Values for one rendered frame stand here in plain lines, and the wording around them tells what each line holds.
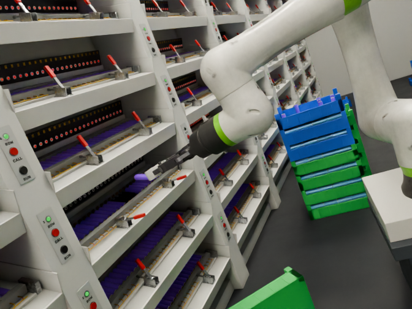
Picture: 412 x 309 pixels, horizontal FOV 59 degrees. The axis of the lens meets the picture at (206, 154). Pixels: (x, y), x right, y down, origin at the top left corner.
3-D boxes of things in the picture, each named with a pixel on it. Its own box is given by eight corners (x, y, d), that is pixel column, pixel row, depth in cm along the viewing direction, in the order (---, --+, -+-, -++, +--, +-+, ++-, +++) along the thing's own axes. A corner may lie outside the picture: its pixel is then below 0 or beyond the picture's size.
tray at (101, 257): (195, 180, 140) (192, 157, 137) (95, 281, 88) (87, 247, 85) (150, 177, 148) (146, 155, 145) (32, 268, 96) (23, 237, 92)
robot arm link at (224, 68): (352, 12, 83) (333, 24, 94) (325, -33, 82) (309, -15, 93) (219, 101, 84) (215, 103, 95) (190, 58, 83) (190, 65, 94)
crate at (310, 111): (340, 102, 181) (336, 87, 179) (344, 110, 162) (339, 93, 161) (281, 121, 191) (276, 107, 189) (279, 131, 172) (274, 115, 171)
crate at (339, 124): (345, 118, 183) (340, 102, 181) (350, 127, 164) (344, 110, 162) (286, 136, 192) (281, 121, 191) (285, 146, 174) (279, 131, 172)
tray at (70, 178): (176, 133, 136) (171, 97, 132) (59, 210, 84) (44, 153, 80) (130, 133, 144) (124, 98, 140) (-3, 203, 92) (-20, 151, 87)
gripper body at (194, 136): (207, 123, 101) (183, 138, 106) (194, 132, 94) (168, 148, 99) (221, 146, 102) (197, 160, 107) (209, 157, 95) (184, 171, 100)
